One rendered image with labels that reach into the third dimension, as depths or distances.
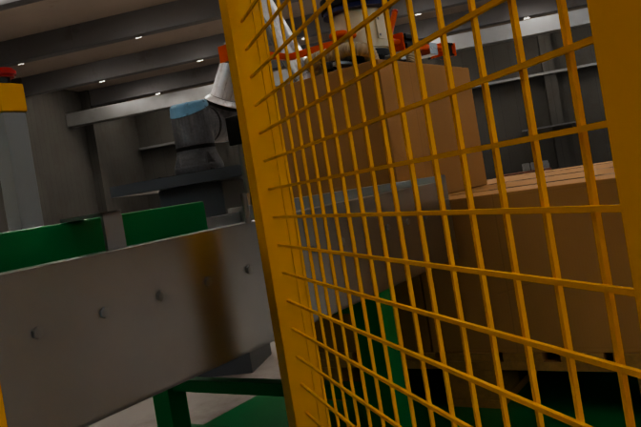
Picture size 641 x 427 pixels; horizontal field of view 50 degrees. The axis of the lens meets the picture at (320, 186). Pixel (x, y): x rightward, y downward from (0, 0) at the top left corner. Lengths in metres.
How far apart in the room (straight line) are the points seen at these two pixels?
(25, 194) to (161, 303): 0.92
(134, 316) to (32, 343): 0.14
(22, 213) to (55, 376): 0.99
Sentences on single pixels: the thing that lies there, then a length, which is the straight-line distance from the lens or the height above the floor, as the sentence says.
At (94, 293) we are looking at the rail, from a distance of 0.87.
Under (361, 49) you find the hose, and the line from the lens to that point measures 2.02.
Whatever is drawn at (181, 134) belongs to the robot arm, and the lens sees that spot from 2.63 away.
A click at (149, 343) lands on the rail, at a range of 0.92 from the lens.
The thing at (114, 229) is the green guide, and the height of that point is 0.62.
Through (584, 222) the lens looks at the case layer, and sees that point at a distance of 1.70.
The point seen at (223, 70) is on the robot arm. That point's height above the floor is 1.14.
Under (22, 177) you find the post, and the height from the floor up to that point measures 0.77.
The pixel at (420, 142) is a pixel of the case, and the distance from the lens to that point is 1.99.
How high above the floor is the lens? 0.63
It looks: level
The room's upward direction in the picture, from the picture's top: 9 degrees counter-clockwise
